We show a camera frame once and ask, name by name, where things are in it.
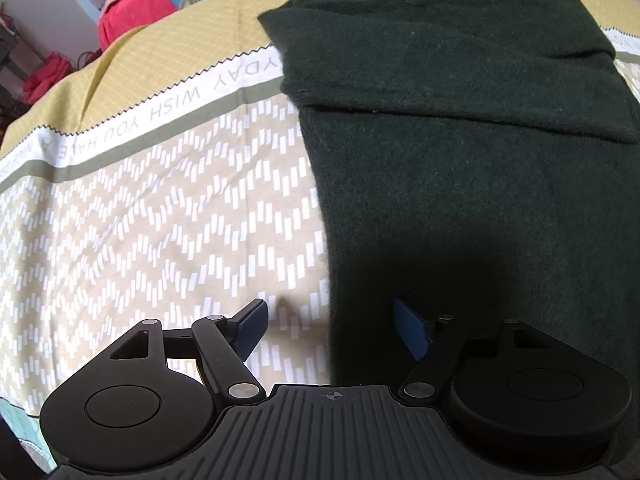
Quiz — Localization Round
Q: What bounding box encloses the dark green knit sweater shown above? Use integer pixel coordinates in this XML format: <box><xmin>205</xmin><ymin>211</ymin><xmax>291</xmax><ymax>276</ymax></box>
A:
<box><xmin>257</xmin><ymin>0</ymin><xmax>640</xmax><ymax>391</ymax></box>

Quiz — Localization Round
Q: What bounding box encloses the red clothes pile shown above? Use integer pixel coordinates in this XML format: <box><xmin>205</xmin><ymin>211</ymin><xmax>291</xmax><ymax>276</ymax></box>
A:
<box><xmin>22</xmin><ymin>52</ymin><xmax>73</xmax><ymax>105</ymax></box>

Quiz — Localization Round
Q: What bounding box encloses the yellow patterned bed cover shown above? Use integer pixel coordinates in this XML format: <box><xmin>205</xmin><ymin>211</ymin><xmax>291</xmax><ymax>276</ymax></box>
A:
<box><xmin>0</xmin><ymin>0</ymin><xmax>640</xmax><ymax>461</ymax></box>

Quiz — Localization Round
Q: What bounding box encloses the teal grid blanket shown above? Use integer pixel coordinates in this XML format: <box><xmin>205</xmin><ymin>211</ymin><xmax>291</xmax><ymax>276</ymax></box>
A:
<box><xmin>0</xmin><ymin>399</ymin><xmax>55</xmax><ymax>472</ymax></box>

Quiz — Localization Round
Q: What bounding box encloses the red bed mattress cover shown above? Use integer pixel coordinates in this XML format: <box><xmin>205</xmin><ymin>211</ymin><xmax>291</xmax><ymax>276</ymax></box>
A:
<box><xmin>98</xmin><ymin>0</ymin><xmax>178</xmax><ymax>51</ymax></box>

